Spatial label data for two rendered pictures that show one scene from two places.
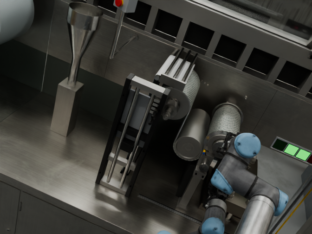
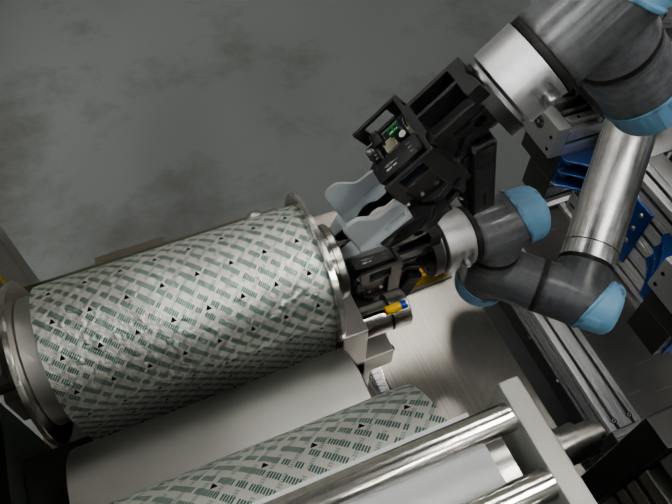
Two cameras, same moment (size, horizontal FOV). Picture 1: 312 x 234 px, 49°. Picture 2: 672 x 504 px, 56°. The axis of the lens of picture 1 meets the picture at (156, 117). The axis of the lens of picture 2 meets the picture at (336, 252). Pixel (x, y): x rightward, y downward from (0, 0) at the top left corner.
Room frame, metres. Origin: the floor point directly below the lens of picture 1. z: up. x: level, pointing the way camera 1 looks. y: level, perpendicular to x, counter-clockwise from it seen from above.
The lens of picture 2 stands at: (1.29, 0.02, 1.75)
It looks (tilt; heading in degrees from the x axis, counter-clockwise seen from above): 55 degrees down; 243
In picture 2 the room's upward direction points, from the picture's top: straight up
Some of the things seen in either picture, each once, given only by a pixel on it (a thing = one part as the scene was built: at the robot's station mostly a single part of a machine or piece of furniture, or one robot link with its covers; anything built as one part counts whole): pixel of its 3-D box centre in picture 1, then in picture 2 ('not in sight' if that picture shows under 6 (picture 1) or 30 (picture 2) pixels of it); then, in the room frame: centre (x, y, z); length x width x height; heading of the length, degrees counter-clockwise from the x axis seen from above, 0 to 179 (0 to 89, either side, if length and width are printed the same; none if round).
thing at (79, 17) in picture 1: (85, 16); not in sight; (1.33, 0.42, 1.50); 0.14 x 0.14 x 0.06
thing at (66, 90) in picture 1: (72, 81); not in sight; (1.33, 0.42, 1.19); 0.14 x 0.14 x 0.57
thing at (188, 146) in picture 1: (193, 133); (234, 459); (1.29, -0.18, 1.18); 0.26 x 0.12 x 0.12; 175
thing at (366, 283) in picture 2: (219, 193); (388, 258); (1.04, -0.34, 1.12); 0.12 x 0.08 x 0.09; 175
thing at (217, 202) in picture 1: (215, 208); (447, 243); (0.96, -0.33, 1.11); 0.08 x 0.05 x 0.08; 85
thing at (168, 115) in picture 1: (166, 114); (562, 447); (1.10, -0.04, 1.34); 0.06 x 0.03 x 0.03; 175
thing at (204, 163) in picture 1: (204, 166); (395, 308); (1.09, -0.25, 1.18); 0.04 x 0.02 x 0.04; 85
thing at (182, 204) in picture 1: (194, 182); (359, 372); (1.12, -0.25, 1.05); 0.06 x 0.05 x 0.31; 175
